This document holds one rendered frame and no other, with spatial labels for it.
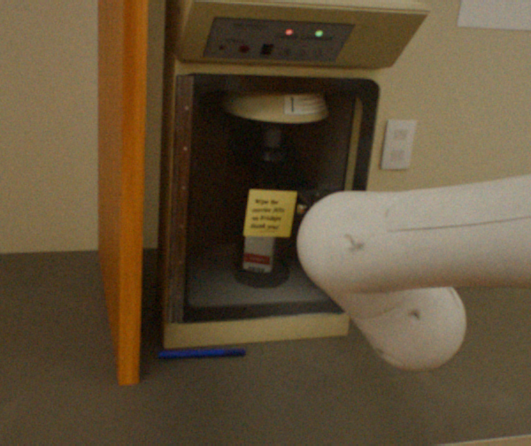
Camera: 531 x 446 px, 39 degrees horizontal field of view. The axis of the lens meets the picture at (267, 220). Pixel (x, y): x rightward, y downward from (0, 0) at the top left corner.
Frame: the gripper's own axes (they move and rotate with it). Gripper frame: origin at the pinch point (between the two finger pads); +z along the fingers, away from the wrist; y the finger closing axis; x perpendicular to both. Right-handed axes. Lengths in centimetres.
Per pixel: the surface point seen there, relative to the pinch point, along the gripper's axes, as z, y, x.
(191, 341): 4.6, -24.8, 16.8
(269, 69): 4.6, 19.8, 7.4
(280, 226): 3.5, -4.4, 3.9
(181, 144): 3.4, 8.8, 19.9
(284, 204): 3.4, -0.8, 3.5
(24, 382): -1.6, -25.9, 42.6
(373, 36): -3.0, 26.1, -4.7
